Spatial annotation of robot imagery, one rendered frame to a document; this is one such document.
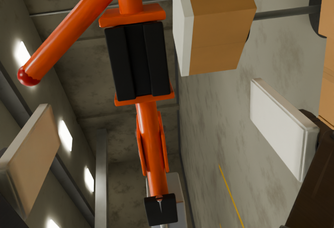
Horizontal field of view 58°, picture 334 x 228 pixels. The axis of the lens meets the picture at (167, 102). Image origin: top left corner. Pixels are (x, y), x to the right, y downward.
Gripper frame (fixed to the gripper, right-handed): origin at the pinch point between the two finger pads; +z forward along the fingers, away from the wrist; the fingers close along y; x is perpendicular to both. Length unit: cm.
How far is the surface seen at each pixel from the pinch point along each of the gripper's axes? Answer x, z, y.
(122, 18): 5.0, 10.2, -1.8
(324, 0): 1.3, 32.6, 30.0
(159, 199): -13.4, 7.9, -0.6
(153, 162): -10.9, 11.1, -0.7
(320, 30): -3.5, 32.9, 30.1
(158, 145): -9.0, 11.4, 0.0
